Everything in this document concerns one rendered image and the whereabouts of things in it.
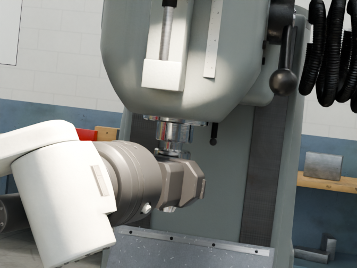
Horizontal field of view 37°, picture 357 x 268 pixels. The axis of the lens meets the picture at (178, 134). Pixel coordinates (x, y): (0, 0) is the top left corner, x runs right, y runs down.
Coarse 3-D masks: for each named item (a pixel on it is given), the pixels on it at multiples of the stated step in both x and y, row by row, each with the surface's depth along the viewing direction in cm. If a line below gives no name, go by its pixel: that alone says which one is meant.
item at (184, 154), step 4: (156, 148) 68; (160, 148) 68; (164, 148) 68; (156, 152) 67; (160, 152) 67; (164, 152) 66; (168, 152) 66; (172, 152) 66; (176, 152) 66; (180, 152) 67; (184, 152) 67; (188, 152) 68; (172, 156) 66; (176, 156) 66; (180, 156) 66; (184, 156) 67; (188, 156) 67
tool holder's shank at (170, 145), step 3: (165, 141) 68; (168, 141) 67; (165, 144) 68; (168, 144) 68; (171, 144) 67; (174, 144) 67; (177, 144) 68; (180, 144) 68; (165, 147) 68; (168, 147) 68; (171, 147) 67; (174, 147) 67; (177, 147) 68; (180, 147) 68
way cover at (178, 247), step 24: (120, 240) 107; (144, 240) 106; (168, 240) 106; (192, 240) 105; (216, 240) 105; (120, 264) 105; (144, 264) 104; (168, 264) 104; (192, 264) 103; (216, 264) 103; (240, 264) 103; (264, 264) 102
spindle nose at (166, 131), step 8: (160, 128) 67; (168, 128) 66; (176, 128) 66; (184, 128) 66; (192, 128) 67; (160, 136) 67; (168, 136) 66; (176, 136) 66; (184, 136) 66; (192, 136) 68
